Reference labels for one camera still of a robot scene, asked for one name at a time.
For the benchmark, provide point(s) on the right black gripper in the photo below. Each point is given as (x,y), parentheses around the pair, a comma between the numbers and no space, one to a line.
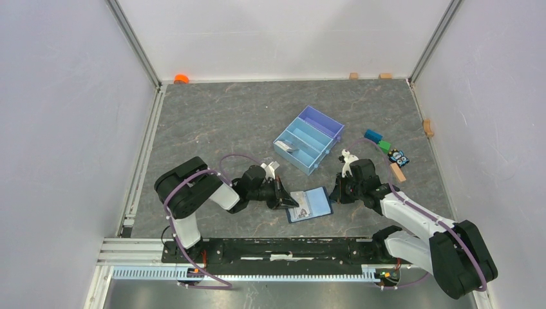
(338,195)

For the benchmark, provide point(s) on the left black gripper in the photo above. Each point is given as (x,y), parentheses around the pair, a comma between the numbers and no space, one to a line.
(281,198)

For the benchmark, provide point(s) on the blue card holder wallet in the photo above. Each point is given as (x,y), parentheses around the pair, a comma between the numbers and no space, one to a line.
(319,203)

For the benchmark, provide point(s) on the blue purple three-bin tray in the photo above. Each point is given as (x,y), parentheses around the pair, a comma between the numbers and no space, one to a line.
(315,134)

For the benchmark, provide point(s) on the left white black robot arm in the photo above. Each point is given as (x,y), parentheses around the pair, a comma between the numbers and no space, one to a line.
(184,189)

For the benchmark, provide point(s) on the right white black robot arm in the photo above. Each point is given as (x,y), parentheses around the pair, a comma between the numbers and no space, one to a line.
(454,253)

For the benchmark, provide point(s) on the grey cards in tray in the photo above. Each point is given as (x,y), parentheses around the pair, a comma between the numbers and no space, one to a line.
(286,146)

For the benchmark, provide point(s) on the wooden stick block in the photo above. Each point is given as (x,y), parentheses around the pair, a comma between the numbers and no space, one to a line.
(397,172)

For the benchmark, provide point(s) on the green toy brick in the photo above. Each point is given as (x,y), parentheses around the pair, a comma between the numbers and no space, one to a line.
(384,146)

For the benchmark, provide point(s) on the black owl pattern block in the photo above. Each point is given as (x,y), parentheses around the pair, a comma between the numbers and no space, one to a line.
(398,157)

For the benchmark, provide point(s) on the blue toy brick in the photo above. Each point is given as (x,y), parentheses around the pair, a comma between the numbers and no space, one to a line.
(373,136)

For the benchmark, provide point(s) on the curved wooden piece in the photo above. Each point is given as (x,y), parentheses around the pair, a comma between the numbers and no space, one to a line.
(428,128)

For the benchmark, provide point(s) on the orange round cap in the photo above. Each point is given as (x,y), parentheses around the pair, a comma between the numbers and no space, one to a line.
(180,79)

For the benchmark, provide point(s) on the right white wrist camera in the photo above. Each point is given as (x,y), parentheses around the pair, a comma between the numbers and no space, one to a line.
(347,158)

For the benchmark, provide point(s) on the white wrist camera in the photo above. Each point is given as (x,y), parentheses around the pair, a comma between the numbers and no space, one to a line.
(270,169)
(347,158)

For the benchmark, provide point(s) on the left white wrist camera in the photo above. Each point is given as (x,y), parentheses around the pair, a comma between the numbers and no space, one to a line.
(270,169)

